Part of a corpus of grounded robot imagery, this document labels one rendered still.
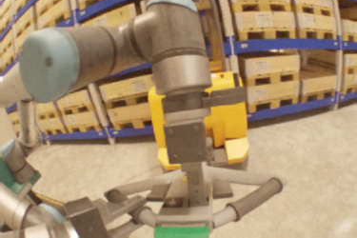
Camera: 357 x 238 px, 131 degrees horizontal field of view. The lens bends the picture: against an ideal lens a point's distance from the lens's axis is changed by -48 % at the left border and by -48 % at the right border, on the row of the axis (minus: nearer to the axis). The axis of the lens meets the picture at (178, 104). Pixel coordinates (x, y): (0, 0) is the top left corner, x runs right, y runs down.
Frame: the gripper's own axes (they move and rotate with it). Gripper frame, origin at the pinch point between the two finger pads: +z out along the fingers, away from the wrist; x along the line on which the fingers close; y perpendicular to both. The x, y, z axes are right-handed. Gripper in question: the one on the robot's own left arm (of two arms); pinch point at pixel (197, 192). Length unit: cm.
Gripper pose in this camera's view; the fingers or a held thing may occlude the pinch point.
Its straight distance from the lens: 28.4
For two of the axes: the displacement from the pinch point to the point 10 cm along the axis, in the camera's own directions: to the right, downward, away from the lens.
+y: -9.8, 1.4, 1.5
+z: 1.4, 9.9, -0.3
